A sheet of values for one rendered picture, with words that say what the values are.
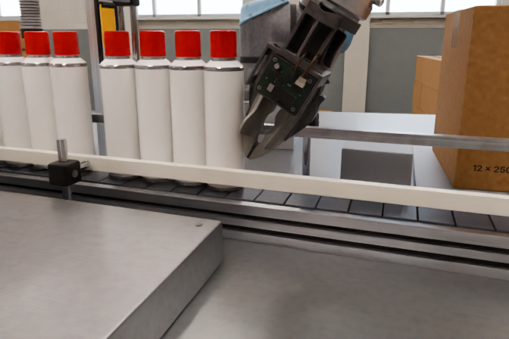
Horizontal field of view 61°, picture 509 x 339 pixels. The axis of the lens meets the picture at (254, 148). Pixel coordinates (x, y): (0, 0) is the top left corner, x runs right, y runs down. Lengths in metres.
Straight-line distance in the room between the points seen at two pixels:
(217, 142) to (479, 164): 0.40
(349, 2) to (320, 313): 0.31
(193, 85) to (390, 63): 5.59
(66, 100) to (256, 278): 0.37
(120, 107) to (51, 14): 6.78
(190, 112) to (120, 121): 0.10
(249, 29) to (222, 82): 0.50
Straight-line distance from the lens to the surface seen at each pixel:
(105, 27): 0.66
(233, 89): 0.55
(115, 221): 0.51
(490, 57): 0.71
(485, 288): 0.52
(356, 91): 6.00
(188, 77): 0.57
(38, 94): 0.71
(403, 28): 6.11
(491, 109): 0.72
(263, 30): 1.02
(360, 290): 0.47
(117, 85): 0.62
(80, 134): 0.69
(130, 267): 0.41
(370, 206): 0.55
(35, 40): 0.72
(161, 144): 0.61
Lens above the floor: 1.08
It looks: 14 degrees down
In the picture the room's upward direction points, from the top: straight up
